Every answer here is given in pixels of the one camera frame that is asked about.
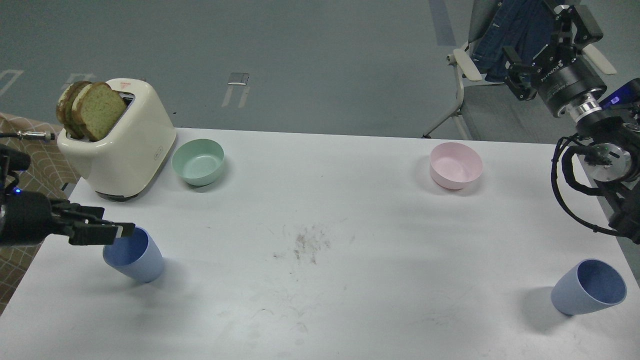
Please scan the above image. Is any cream toaster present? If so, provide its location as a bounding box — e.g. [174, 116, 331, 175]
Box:
[57, 78, 177, 201]

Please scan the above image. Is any back bread slice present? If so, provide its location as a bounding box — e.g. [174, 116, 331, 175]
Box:
[55, 80, 92, 139]

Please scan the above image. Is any blue denim jacket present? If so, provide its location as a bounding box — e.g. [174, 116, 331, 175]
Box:
[468, 0, 554, 84]

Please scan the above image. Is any green bowl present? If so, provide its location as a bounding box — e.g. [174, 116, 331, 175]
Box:
[171, 138, 226, 187]

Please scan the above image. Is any pink bowl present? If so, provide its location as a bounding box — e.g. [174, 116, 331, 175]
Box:
[429, 142, 483, 191]

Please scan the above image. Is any blue cup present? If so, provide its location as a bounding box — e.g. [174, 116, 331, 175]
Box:
[550, 259, 627, 316]
[102, 227, 165, 283]

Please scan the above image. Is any grey office chair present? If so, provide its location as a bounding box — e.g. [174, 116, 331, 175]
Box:
[422, 0, 618, 156]

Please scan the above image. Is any bread slice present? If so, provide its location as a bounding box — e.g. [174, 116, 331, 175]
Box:
[55, 80, 92, 139]
[71, 82, 128, 142]

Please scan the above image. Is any front bread slice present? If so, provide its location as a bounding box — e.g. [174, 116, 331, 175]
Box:
[71, 82, 128, 142]

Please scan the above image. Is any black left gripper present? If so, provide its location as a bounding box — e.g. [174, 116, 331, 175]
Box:
[0, 190, 136, 247]

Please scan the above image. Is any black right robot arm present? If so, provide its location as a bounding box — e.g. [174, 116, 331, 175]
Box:
[503, 0, 640, 244]

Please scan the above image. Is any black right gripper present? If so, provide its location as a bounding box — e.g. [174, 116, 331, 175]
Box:
[502, 4, 607, 117]

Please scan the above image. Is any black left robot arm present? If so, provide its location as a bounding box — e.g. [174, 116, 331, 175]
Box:
[0, 145, 135, 248]

